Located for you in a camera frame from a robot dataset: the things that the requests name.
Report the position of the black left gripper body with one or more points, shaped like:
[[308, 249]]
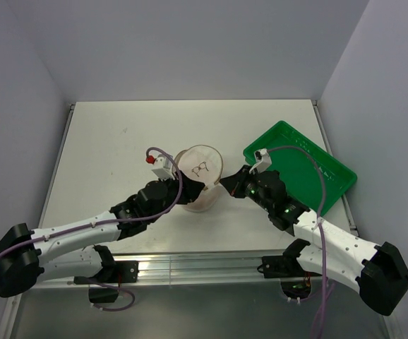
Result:
[[181, 200]]

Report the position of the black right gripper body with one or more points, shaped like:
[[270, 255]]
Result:
[[251, 191]]

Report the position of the round mesh laundry bag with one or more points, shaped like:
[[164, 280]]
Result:
[[202, 163]]

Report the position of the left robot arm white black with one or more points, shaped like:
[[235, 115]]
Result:
[[78, 249]]

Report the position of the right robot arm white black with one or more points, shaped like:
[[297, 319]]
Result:
[[377, 272]]

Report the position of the green plastic tray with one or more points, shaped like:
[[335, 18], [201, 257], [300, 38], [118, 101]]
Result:
[[299, 163]]

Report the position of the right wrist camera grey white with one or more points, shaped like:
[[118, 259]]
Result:
[[263, 161]]

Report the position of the aluminium mounting rail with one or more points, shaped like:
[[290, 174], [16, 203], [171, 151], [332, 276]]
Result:
[[159, 269]]

